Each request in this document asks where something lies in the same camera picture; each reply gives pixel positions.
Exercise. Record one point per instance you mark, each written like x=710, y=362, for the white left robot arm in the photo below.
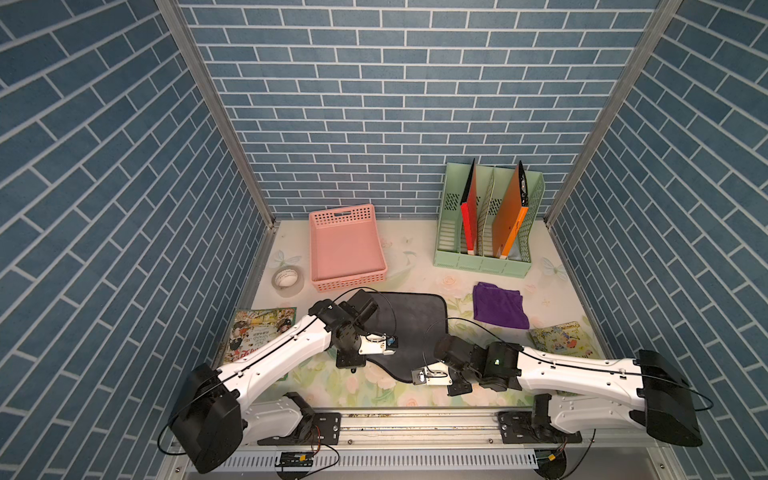
x=217, y=408

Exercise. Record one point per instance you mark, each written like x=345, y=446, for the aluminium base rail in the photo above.
x=451, y=443

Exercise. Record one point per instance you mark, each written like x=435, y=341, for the purple square dishcloth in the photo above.
x=500, y=307

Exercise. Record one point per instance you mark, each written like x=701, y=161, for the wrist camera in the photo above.
x=374, y=344
x=436, y=374

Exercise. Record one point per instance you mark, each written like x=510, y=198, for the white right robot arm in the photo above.
x=571, y=393

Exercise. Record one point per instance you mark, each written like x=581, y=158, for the pink perforated plastic basket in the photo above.
x=345, y=249

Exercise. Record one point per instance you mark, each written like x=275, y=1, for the aluminium corner post left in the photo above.
x=182, y=35

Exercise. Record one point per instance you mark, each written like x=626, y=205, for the picture book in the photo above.
x=252, y=329
x=565, y=339

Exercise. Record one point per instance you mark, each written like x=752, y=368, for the red folder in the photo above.
x=469, y=210

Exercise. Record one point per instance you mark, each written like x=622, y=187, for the black right controller box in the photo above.
x=550, y=464

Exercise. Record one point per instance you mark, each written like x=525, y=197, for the clear packing tape roll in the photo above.
x=288, y=281

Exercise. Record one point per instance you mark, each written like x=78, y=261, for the aluminium corner post right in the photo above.
x=651, y=36

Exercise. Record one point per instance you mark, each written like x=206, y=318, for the aluminium corner post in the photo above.
x=182, y=35
x=651, y=36

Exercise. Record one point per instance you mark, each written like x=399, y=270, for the black controller box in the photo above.
x=294, y=459
x=550, y=464

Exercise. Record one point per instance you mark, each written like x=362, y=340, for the floral table mat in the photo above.
x=549, y=299

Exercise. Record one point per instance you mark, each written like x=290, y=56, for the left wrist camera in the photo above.
x=374, y=344

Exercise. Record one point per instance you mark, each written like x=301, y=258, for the right picture book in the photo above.
x=565, y=339

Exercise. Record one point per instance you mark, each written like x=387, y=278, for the black left controller box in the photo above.
x=294, y=459

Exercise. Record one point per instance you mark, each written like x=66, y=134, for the green grey microfibre cloth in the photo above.
x=418, y=321

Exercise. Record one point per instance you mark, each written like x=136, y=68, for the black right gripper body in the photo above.
x=459, y=378

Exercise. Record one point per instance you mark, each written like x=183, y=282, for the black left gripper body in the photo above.
x=349, y=355

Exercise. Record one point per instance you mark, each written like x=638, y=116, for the left picture book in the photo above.
x=252, y=329

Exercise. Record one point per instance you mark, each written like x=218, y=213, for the green plastic file organiser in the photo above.
x=491, y=182

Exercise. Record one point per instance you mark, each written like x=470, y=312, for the orange folder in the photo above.
x=511, y=214

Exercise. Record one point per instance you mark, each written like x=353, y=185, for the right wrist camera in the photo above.
x=436, y=374

